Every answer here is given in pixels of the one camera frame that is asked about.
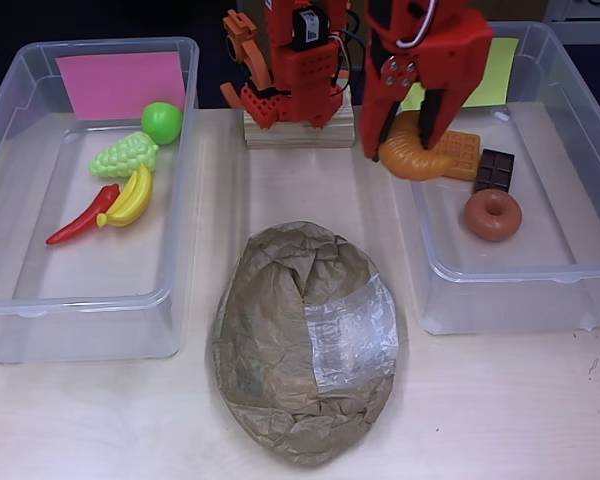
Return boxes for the orange clamp with ring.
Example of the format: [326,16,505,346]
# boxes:
[219,10,281,109]

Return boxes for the clear plastic film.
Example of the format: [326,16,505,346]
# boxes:
[303,272,399,397]

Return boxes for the yellow toy banana bunch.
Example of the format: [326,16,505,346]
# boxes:
[95,162,155,229]

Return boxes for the light green toy grapes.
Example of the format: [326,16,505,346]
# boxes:
[89,130,160,180]

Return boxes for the orange toy croissant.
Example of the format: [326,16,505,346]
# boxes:
[379,112,457,182]

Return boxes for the green toy apple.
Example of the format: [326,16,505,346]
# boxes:
[140,101,184,146]

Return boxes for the black cable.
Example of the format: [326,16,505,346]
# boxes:
[335,28,367,57]

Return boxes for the wooden base block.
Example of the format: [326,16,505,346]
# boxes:
[243,92,356,150]

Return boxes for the brown toy donut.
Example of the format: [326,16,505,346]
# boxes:
[463,187,524,242]

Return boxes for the pink paper label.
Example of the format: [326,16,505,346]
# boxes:
[54,51,188,123]

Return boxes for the crumpled brown paper bag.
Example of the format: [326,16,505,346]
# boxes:
[209,221,402,469]

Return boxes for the clear plastic bin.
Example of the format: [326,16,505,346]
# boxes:
[377,20,600,336]
[0,37,201,365]

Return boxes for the orange toy waffle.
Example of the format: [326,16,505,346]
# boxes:
[435,129,482,183]

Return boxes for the white furniture piece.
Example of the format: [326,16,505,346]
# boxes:
[544,0,600,24]

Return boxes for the dark brown toy chocolate bar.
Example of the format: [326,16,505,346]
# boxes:
[473,148,516,196]

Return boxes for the red toy chili pepper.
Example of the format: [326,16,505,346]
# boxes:
[45,183,122,246]

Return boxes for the yellow-green paper label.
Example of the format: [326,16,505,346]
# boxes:
[402,37,521,112]

